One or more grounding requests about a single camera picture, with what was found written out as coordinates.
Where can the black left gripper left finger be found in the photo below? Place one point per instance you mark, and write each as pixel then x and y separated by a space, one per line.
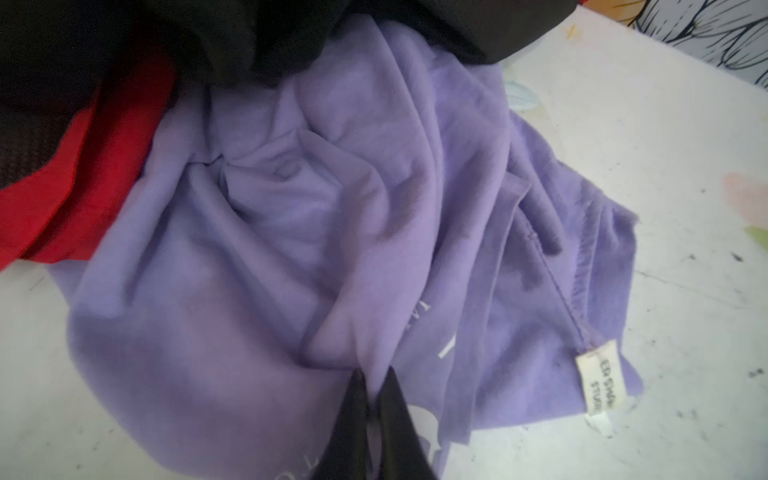
pixel 345 456

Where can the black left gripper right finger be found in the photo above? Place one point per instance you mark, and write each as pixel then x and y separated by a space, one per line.
pixel 402 457

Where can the purple cloth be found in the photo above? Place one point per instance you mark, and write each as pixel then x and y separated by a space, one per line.
pixel 382 210

